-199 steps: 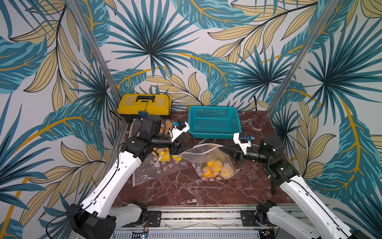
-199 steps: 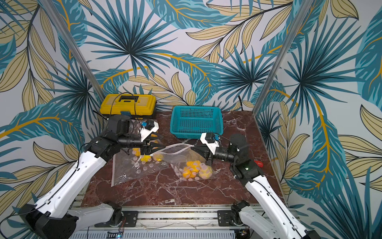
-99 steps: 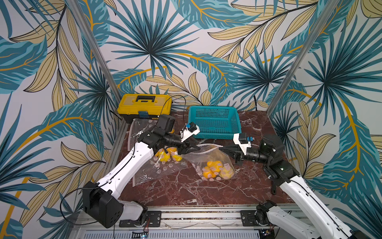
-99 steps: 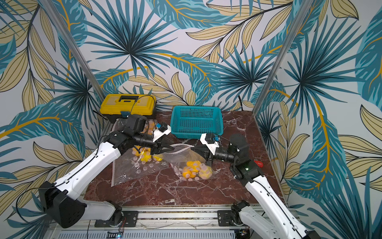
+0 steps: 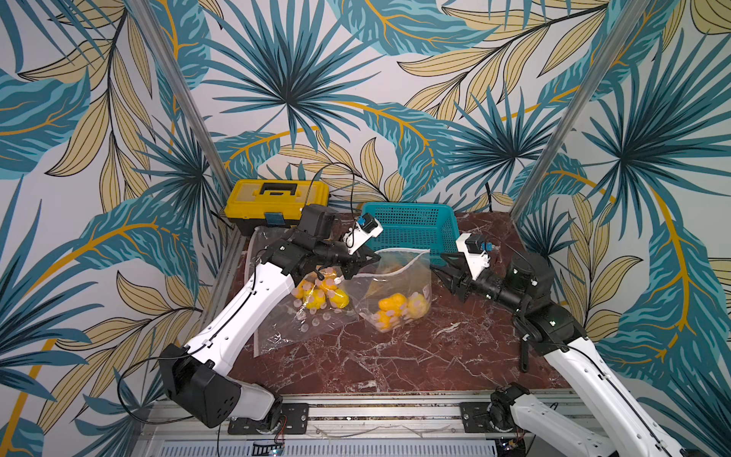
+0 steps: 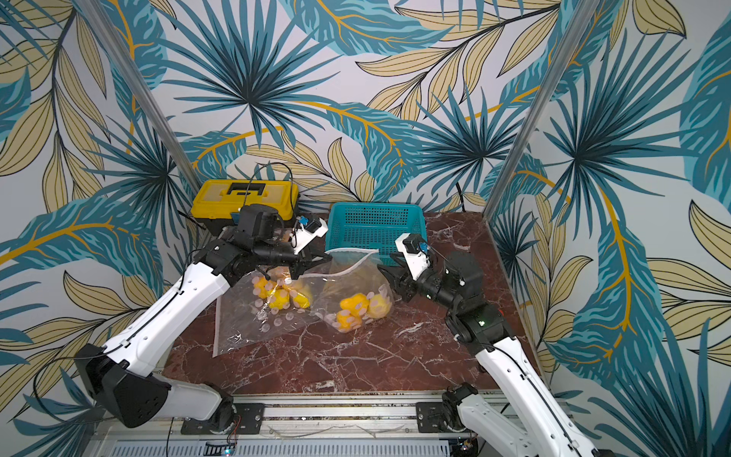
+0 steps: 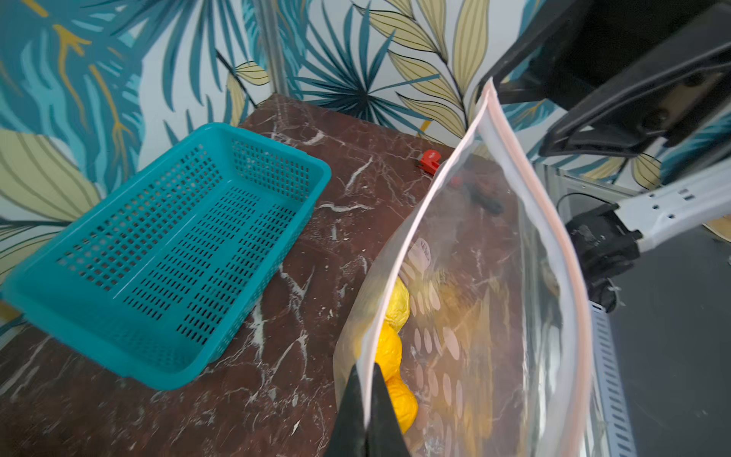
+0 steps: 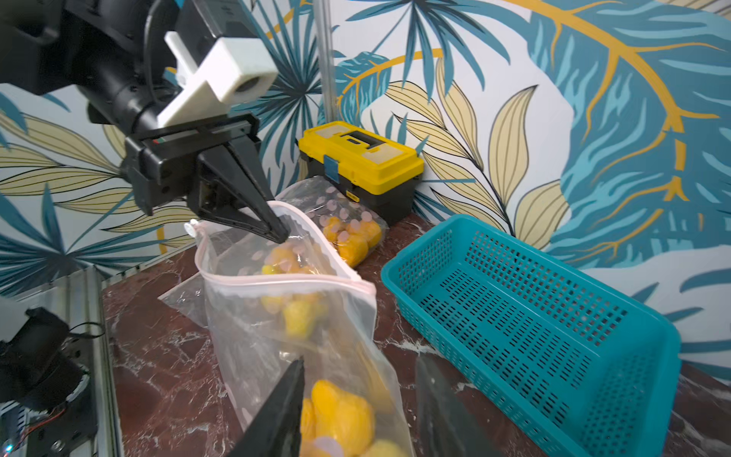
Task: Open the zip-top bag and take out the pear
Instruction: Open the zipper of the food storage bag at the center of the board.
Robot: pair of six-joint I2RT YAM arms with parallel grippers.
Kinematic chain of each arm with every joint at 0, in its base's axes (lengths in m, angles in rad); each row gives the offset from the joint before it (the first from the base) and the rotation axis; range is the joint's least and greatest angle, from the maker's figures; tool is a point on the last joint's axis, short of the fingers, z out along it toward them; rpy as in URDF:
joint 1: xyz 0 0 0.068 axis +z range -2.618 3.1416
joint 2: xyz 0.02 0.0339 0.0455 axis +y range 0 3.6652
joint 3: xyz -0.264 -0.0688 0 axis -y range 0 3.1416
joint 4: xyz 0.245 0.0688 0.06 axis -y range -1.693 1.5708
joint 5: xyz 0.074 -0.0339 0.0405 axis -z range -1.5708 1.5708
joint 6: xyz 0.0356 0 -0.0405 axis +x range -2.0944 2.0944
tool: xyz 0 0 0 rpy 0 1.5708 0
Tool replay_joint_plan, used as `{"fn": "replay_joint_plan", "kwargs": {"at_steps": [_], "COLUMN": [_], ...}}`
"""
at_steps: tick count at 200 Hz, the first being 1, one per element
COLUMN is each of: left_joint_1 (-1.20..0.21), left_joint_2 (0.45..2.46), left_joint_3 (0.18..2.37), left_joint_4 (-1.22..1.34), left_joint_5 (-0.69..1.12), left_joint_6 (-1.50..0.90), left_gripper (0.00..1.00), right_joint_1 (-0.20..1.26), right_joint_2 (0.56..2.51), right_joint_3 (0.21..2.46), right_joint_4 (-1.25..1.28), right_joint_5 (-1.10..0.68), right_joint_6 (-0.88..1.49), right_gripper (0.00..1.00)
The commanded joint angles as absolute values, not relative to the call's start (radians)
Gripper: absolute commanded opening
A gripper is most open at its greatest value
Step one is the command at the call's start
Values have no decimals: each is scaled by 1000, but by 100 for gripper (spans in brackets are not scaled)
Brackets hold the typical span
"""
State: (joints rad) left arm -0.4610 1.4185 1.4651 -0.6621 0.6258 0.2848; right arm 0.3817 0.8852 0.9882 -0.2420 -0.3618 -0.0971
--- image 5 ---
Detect red black pipe wrench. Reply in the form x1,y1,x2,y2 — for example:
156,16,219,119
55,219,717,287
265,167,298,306
519,336,531,373

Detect yellow fruits in middle bag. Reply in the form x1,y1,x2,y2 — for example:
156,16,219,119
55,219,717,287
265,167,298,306
374,292,430,332

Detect left aluminium frame post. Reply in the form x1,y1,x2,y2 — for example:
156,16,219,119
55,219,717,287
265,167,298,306
129,0,232,194

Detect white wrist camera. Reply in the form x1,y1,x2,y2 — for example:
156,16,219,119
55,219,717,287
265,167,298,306
456,232,493,280
343,213,384,255

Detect teal plastic basket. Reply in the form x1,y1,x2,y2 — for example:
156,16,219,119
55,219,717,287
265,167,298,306
363,202,460,264

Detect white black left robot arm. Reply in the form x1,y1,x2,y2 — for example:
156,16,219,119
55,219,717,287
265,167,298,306
159,205,383,428

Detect aluminium frame post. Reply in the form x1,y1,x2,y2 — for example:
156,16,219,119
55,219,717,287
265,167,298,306
510,0,650,222
129,0,232,194

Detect right aluminium frame post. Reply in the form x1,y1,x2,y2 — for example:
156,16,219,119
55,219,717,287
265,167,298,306
510,0,650,222

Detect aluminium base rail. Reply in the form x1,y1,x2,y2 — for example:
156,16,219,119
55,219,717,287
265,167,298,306
132,391,559,456

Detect yellow black toolbox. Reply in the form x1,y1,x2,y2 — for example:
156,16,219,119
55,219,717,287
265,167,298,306
224,179,330,236

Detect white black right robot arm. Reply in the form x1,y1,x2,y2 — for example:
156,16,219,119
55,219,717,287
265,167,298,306
432,252,698,456

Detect dotted zip-top bag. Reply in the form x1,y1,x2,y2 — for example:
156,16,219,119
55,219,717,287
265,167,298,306
244,227,359,357
345,248,433,333

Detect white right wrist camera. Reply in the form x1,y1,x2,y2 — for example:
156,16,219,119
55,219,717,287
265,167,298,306
456,232,493,280

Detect orange fruits in left bag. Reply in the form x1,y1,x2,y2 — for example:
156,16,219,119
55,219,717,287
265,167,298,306
291,268,350,314

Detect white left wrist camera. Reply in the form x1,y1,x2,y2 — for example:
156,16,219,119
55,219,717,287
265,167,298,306
343,213,384,255

